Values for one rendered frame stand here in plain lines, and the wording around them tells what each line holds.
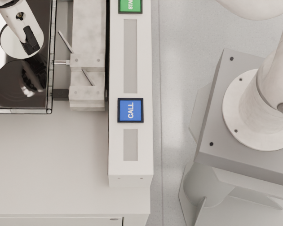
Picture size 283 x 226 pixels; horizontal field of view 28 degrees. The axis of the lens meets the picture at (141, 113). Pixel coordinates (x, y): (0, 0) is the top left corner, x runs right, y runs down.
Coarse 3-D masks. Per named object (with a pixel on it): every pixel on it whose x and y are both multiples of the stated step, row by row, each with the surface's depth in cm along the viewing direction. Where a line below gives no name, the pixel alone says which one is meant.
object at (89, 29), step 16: (80, 0) 138; (96, 0) 138; (80, 16) 136; (96, 16) 136; (80, 32) 135; (96, 32) 135; (80, 48) 134; (96, 48) 134; (80, 80) 131; (96, 80) 131
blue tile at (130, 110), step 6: (120, 102) 121; (126, 102) 121; (132, 102) 121; (138, 102) 121; (120, 108) 120; (126, 108) 120; (132, 108) 120; (138, 108) 121; (120, 114) 120; (126, 114) 120; (132, 114) 120; (138, 114) 120; (120, 120) 120; (126, 120) 120; (132, 120) 120; (138, 120) 120
